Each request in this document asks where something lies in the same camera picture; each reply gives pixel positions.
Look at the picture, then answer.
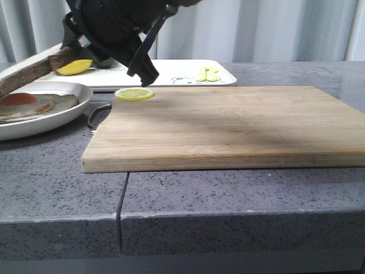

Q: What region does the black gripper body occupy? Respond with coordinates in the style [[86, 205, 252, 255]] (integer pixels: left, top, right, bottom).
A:
[[67, 1, 198, 66]]

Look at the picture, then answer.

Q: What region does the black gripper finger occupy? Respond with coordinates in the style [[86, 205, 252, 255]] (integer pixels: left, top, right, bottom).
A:
[[127, 5, 179, 87], [60, 12, 93, 57]]

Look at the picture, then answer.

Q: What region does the white bread slice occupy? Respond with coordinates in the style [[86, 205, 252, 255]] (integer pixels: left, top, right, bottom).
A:
[[1, 42, 82, 96]]

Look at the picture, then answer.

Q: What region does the white plate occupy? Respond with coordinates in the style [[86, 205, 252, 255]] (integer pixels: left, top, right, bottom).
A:
[[1, 81, 93, 141]]

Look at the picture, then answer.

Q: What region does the white bear tray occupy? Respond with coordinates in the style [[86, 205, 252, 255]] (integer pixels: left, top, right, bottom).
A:
[[39, 59, 237, 92]]

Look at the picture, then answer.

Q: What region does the lemon slice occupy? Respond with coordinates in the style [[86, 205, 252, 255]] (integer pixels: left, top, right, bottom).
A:
[[115, 87, 155, 101]]

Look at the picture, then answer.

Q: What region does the green lime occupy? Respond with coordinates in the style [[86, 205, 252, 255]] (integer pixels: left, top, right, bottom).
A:
[[92, 58, 115, 69]]

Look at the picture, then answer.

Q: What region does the yellow lemon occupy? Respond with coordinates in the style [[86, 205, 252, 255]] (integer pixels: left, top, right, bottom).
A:
[[56, 59, 92, 75]]

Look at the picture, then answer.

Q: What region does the yellow plastic fork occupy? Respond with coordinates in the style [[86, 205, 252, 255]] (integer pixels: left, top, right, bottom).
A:
[[195, 66, 209, 82]]

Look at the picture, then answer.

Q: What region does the wooden cutting board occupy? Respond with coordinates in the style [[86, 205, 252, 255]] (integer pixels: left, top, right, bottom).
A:
[[81, 86, 364, 173]]

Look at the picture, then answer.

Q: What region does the fried egg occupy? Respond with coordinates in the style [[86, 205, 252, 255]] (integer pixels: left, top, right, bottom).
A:
[[1, 92, 53, 119]]

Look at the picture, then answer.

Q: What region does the grey curtain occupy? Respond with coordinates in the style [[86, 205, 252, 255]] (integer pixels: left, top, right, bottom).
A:
[[1, 1, 364, 63]]

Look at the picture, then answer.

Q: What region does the metal cutting board handle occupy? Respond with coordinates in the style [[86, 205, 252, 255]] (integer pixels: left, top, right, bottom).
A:
[[87, 103, 112, 130]]

